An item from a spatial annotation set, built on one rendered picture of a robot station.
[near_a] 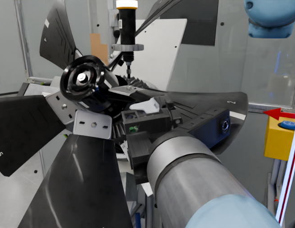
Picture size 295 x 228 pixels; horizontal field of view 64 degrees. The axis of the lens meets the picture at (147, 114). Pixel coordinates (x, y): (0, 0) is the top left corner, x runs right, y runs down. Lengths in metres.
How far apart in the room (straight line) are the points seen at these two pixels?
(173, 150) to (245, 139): 1.06
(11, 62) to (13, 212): 4.13
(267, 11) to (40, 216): 0.50
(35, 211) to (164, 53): 0.62
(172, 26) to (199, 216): 0.82
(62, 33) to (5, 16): 5.13
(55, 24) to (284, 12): 0.63
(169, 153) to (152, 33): 0.75
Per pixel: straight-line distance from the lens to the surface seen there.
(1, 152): 0.76
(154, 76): 0.83
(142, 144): 0.29
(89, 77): 0.56
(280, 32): 0.48
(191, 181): 0.19
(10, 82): 5.93
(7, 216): 2.22
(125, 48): 0.51
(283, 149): 0.75
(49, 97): 0.65
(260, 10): 0.34
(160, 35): 0.93
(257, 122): 1.24
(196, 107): 0.47
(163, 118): 0.32
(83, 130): 0.56
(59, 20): 0.78
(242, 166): 1.35
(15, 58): 5.89
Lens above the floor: 1.32
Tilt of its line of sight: 19 degrees down
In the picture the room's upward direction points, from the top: straight up
